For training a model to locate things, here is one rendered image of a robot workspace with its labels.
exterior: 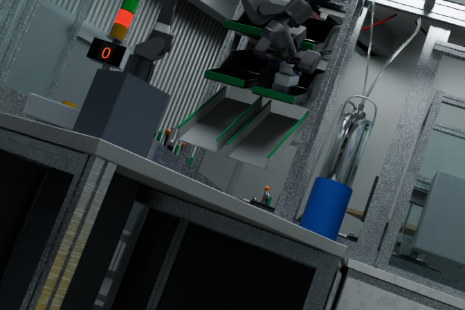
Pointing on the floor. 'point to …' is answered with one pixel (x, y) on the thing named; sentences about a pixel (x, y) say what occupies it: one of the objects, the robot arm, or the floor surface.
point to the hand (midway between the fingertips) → (290, 65)
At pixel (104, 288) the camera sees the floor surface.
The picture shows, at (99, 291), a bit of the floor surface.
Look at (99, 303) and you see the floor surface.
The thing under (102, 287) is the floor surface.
